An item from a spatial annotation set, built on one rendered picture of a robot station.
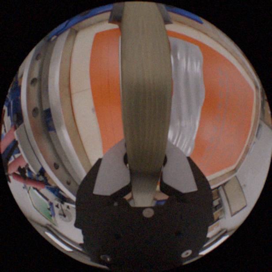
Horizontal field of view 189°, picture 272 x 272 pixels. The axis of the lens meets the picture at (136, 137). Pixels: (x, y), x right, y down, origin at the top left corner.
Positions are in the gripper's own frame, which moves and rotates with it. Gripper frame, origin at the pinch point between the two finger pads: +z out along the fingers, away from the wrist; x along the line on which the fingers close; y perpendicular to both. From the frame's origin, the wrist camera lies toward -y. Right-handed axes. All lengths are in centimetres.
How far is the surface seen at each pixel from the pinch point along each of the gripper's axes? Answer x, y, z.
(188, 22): 10.5, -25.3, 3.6
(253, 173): 368, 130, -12
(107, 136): -6.8, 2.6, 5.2
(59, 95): -13.7, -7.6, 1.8
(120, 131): -4.0, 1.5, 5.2
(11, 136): -45.6, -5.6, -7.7
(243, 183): 368, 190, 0
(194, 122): 10.0, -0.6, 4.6
